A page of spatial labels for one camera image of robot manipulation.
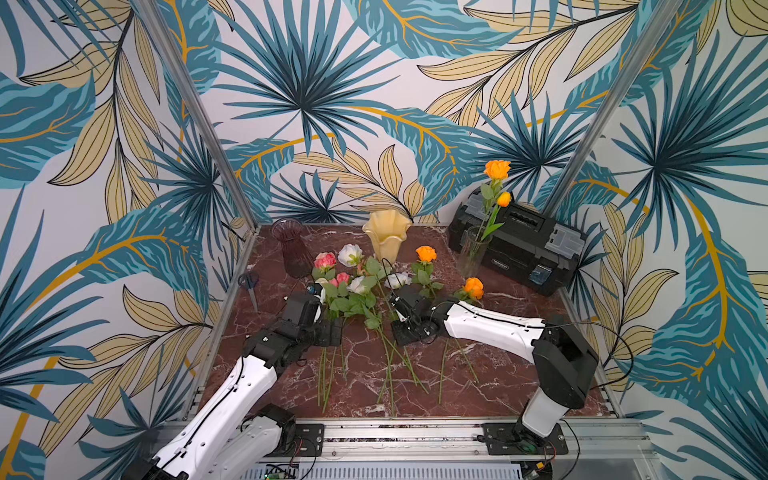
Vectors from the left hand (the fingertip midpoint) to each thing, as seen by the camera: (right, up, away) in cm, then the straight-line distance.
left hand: (325, 328), depth 79 cm
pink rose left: (-5, +15, +24) cm, 29 cm away
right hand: (+19, -3, +6) cm, 21 cm away
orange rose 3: (+45, +9, +19) cm, 49 cm away
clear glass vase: (+45, +21, +19) cm, 53 cm away
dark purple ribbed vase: (-13, +17, +20) cm, 29 cm away
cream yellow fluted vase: (+17, +27, +19) cm, 37 cm away
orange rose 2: (+29, +14, +25) cm, 41 cm away
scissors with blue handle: (-31, +11, +24) cm, 40 cm away
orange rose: (+47, +44, +7) cm, 65 cm away
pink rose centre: (+1, +12, +21) cm, 24 cm away
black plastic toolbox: (+60, +22, +15) cm, 66 cm away
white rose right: (+19, +11, +19) cm, 29 cm away
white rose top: (+5, +19, +19) cm, 27 cm away
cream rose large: (-4, +10, +19) cm, 22 cm away
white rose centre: (+7, +10, +15) cm, 19 cm away
